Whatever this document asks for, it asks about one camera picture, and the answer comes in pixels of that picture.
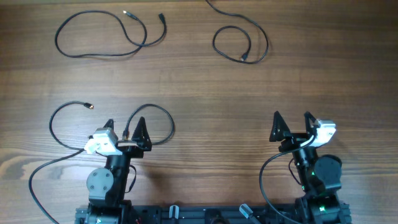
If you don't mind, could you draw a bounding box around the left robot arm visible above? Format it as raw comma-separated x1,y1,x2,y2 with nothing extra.
75,117,152,224

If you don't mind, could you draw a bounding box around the black usb cable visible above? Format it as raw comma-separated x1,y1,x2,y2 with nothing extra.
205,0,270,65
54,9,167,58
49,100,175,152

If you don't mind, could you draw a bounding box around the right camera black cable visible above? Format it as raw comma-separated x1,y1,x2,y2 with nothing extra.
259,134,317,224

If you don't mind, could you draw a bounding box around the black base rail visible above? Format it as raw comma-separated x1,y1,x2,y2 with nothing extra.
75,204,352,224

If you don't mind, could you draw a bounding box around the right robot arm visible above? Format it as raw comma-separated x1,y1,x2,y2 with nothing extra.
266,111,352,223

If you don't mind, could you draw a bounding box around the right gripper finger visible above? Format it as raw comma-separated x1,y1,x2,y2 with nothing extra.
269,111,292,142
304,111,317,136

